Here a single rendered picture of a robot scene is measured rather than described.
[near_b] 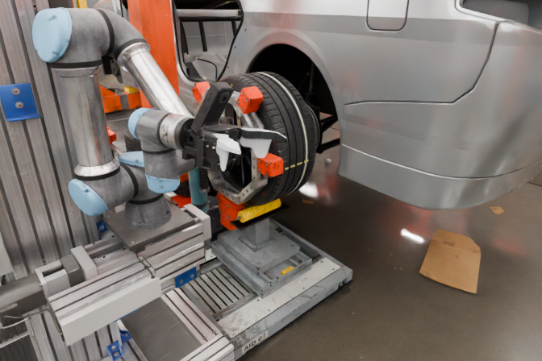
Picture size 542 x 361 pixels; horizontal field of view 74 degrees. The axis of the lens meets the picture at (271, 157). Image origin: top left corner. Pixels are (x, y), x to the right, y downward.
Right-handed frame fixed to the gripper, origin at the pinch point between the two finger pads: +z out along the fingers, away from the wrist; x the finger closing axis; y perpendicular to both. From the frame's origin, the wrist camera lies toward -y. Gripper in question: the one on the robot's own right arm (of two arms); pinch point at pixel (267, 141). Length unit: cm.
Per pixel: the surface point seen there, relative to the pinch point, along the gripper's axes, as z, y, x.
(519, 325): 66, 105, -145
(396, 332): 15, 110, -107
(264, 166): -43, 29, -67
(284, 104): -46, 5, -84
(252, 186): -51, 41, -71
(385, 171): 1, 26, -91
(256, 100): -51, 3, -70
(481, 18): 24, -31, -78
